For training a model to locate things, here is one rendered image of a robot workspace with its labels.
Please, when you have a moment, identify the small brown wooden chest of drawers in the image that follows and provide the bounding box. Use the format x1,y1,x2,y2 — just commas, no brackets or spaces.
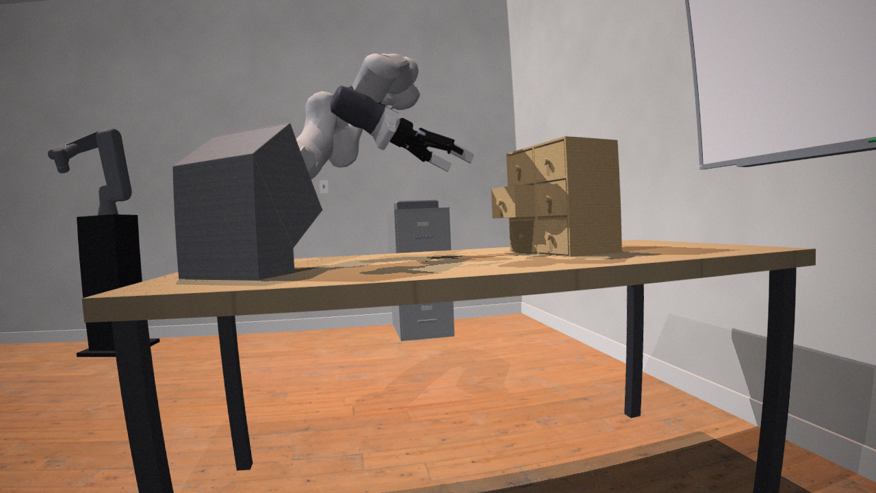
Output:
506,136,622,257

